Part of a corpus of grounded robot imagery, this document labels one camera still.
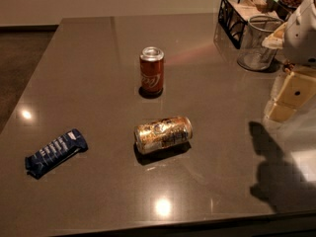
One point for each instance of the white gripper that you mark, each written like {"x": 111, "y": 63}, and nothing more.
{"x": 301, "y": 39}

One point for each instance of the red coke can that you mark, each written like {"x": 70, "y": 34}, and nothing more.
{"x": 151, "y": 61}

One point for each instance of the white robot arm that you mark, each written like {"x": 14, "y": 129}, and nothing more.
{"x": 305, "y": 13}

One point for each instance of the gold can lying down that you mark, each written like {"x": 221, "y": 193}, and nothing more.
{"x": 162, "y": 134}

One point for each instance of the blue rxbar blueberry wrapper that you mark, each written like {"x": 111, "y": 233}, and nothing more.
{"x": 56, "y": 152}

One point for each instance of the clear mesh cup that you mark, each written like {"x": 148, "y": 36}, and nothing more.
{"x": 253, "y": 56}

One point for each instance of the black wire basket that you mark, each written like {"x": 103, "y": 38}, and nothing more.
{"x": 233, "y": 16}

